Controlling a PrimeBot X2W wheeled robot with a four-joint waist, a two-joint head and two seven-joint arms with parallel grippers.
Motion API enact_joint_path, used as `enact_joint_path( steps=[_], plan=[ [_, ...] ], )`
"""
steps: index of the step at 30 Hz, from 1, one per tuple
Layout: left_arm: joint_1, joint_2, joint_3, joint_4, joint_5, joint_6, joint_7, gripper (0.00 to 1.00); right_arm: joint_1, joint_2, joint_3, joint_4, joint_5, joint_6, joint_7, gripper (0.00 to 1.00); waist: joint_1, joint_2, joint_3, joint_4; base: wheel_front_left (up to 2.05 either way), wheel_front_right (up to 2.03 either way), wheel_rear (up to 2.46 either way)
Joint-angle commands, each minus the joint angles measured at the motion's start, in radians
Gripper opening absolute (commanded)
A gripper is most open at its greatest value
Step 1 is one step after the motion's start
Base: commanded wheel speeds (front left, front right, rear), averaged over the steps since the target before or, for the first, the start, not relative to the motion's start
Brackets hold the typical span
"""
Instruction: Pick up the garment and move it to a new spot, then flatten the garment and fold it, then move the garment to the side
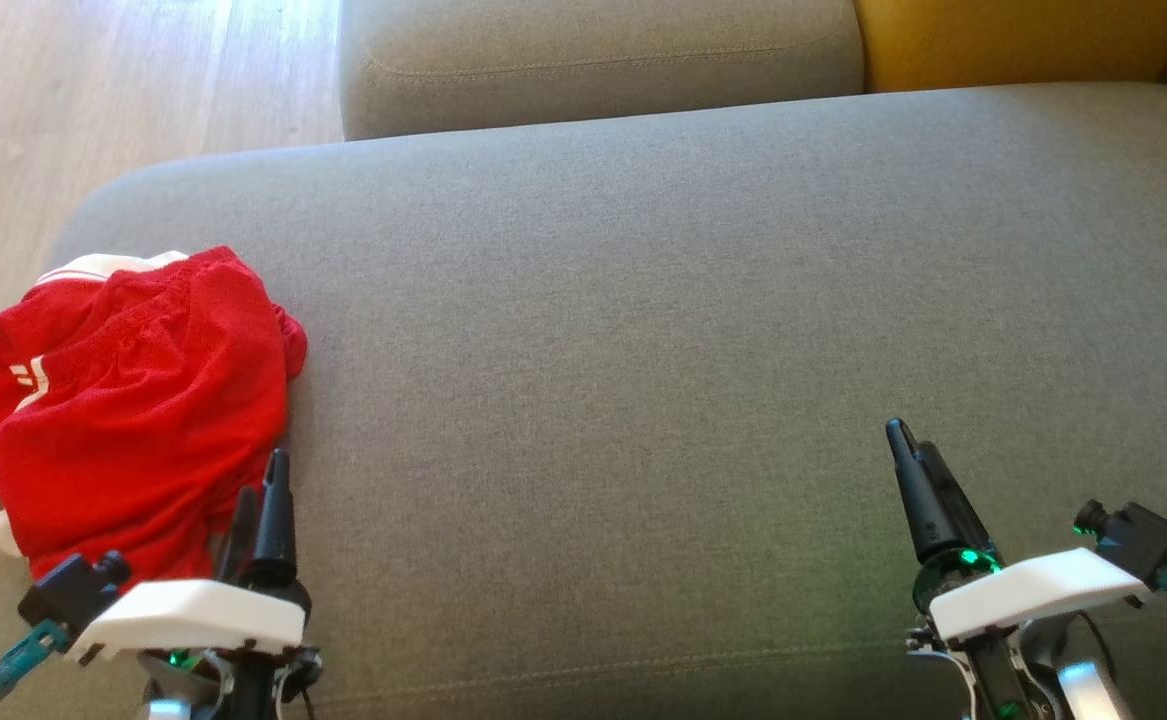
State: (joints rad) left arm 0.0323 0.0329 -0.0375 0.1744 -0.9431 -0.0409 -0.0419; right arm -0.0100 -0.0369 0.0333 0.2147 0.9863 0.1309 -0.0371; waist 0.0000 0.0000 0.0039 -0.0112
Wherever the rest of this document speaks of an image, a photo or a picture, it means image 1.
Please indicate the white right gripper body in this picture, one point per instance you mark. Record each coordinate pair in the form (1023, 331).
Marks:
(1033, 590)

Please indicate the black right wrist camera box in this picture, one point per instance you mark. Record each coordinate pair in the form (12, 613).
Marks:
(1138, 540)

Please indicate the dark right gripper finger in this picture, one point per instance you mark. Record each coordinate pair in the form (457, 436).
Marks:
(918, 500)
(955, 515)

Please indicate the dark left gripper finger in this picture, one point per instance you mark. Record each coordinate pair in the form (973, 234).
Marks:
(278, 520)
(239, 540)

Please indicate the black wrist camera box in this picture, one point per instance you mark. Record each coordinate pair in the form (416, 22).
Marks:
(73, 590)
(1138, 540)

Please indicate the large yellow sofa back cushion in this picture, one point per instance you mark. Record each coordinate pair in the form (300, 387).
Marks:
(1023, 40)

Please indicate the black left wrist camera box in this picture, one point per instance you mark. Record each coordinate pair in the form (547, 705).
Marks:
(73, 590)

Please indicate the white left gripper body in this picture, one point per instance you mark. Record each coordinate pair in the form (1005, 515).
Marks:
(193, 620)

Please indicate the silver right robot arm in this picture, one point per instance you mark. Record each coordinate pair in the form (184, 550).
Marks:
(1088, 690)

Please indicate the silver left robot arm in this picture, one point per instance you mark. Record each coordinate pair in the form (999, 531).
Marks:
(168, 711)

